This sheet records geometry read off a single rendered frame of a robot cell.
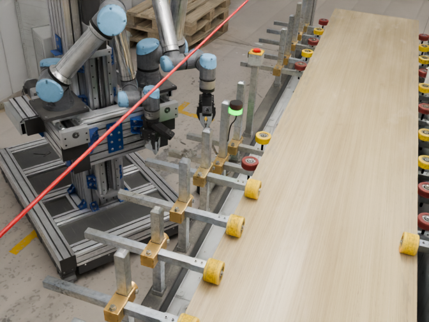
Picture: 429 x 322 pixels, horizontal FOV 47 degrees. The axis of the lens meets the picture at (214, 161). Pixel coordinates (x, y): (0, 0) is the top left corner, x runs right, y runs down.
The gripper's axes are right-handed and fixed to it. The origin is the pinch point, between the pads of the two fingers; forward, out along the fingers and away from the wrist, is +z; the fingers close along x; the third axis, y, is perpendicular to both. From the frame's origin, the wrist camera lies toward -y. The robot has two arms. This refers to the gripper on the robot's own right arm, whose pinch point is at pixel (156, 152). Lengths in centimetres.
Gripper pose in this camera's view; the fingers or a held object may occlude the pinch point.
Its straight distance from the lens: 250.0
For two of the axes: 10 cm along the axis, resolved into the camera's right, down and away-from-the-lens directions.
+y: -9.4, -2.2, 2.5
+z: -0.5, 8.3, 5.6
